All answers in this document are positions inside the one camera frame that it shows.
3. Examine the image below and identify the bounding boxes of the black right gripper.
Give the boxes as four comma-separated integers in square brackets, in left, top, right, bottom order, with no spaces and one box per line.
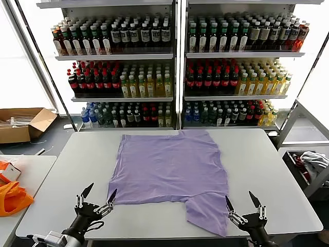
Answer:
[225,190,280,247]

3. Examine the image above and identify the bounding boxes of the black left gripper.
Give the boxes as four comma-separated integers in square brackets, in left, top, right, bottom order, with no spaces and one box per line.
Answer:
[68,182,118,234]

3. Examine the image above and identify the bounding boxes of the purple t-shirt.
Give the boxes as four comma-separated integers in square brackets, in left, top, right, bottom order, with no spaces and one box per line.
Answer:
[106,130,230,238]

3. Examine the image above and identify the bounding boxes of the dark grey storage bin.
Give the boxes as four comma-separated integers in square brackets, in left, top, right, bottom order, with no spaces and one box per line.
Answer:
[282,150,329,192]

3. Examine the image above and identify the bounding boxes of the small white side table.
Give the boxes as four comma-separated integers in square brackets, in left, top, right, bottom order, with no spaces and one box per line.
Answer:
[0,155,58,247]

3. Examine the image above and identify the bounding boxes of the red crumpled garment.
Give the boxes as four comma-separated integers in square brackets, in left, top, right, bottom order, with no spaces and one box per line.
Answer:
[291,153,312,185]

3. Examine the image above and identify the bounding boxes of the thin grey strip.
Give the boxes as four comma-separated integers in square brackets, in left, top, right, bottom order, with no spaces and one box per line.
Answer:
[34,146,54,156]

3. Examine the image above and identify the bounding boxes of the clear bottle green label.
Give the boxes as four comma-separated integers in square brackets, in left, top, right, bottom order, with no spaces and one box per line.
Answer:
[200,107,209,126]
[104,108,113,128]
[97,108,106,128]
[208,107,217,126]

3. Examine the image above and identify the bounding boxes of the grey white crumpled garment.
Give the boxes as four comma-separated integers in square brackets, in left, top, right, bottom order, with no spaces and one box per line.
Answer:
[300,151,329,178]

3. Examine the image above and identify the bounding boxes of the orange fabric bag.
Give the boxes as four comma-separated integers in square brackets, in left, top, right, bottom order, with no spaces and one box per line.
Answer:
[0,181,34,217]

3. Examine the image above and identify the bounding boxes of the orange and white carton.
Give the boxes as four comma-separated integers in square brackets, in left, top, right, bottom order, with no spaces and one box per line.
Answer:
[0,159,22,184]

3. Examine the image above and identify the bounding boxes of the open brown cardboard box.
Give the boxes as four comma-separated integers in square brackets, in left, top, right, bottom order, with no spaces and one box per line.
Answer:
[0,107,58,144]

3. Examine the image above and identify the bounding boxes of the clear plastic wrapped packets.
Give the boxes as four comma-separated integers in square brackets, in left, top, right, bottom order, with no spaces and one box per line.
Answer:
[0,116,35,128]

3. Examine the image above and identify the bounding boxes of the grey metal shelf unit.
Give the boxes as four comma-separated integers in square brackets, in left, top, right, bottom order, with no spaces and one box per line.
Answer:
[35,0,180,132]
[179,0,306,131]

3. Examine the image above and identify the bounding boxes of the dark tea bottle green label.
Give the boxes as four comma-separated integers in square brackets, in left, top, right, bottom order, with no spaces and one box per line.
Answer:
[198,22,208,52]
[239,22,250,51]
[219,22,229,51]
[208,22,219,52]
[71,25,82,55]
[90,24,102,55]
[61,25,74,56]
[188,22,198,52]
[229,22,240,51]
[100,24,112,55]
[81,24,92,55]

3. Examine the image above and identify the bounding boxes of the red tea bottle white label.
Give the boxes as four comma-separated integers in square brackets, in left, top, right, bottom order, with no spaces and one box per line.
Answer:
[53,27,63,56]

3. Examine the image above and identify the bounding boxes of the dark drink bottle grey label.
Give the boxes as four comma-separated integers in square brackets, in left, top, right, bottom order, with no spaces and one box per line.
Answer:
[129,23,140,49]
[111,23,121,49]
[120,23,131,49]
[289,21,301,50]
[269,21,281,50]
[249,21,261,50]
[160,22,171,48]
[259,21,271,50]
[151,22,161,48]
[140,22,151,48]
[279,21,291,50]

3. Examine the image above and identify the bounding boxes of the red drink bottle grey label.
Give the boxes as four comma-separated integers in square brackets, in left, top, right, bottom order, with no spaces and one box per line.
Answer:
[298,21,310,51]

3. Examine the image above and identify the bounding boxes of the black left gripper cable loop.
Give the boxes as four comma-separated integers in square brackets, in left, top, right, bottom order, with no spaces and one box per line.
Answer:
[86,220,105,232]

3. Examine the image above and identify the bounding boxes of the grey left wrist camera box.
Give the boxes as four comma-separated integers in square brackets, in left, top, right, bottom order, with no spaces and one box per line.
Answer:
[33,231,69,247]

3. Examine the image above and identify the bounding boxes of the grey metal cart frame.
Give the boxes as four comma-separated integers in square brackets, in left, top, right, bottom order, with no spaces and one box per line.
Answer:
[279,99,329,200]

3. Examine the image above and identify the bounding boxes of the slanted grey frame post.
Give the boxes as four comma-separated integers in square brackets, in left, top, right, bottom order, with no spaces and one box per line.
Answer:
[5,0,78,132]
[279,33,329,134]

